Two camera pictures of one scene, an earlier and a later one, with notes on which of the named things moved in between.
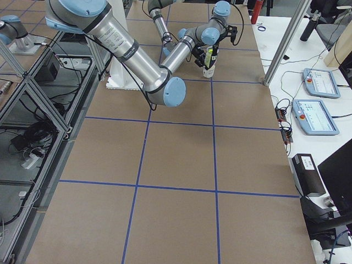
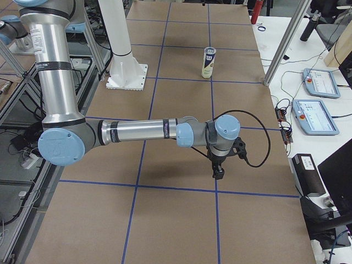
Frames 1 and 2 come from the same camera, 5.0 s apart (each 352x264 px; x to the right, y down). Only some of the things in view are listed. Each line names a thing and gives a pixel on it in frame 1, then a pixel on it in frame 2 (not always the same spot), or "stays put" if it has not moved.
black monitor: (336, 174) stays put
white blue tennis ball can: (208, 71) stays put
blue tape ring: (262, 27) stays put
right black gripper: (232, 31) to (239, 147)
